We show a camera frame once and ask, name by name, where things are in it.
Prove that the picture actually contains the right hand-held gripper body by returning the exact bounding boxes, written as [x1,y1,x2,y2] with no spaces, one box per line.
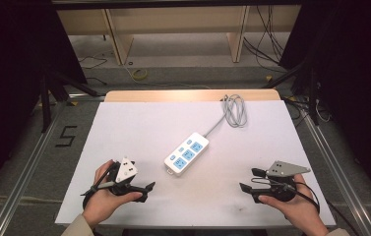
[261,159,312,203]

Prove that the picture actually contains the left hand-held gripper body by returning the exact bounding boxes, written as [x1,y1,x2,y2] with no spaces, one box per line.
[106,157,139,197]

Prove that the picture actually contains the white power strip blue sockets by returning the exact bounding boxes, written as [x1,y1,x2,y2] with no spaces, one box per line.
[163,131,211,178]

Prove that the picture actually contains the grey power strip cable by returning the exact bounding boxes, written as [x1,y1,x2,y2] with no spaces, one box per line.
[202,93,249,139]

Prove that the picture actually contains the person's left hand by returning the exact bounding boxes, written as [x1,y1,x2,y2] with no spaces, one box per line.
[82,159,144,228]

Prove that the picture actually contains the person's right hand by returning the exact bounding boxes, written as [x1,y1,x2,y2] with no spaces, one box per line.
[258,173,331,236]

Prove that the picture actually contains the white table mat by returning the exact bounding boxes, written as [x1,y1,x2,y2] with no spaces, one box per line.
[54,100,338,228]

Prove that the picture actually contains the black metal stand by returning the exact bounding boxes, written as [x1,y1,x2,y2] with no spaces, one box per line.
[262,60,323,127]
[39,64,99,134]

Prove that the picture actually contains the wooden table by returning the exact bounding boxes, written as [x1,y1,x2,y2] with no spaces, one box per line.
[103,88,281,103]

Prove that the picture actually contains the dark curtain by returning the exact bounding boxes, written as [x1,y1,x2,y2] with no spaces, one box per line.
[278,0,371,210]
[0,0,89,207]

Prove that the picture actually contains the light wooden desk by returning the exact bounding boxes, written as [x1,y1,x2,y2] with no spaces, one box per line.
[55,4,303,67]

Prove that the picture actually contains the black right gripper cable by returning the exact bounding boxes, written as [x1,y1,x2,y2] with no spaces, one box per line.
[250,177,362,236]

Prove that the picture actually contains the aluminium floor rail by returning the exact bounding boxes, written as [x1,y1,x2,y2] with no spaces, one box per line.
[299,106,371,236]
[0,93,106,236]

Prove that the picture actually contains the white floor cable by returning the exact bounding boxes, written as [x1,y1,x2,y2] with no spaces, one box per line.
[314,97,333,124]

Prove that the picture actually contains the yellow coiled cable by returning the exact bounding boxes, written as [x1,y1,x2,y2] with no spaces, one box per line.
[131,67,149,82]

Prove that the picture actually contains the thin black floor cable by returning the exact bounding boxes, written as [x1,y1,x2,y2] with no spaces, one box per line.
[78,54,109,87]

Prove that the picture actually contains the bundle of black hanging cables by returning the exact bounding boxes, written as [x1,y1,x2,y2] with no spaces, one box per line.
[242,5,287,68]

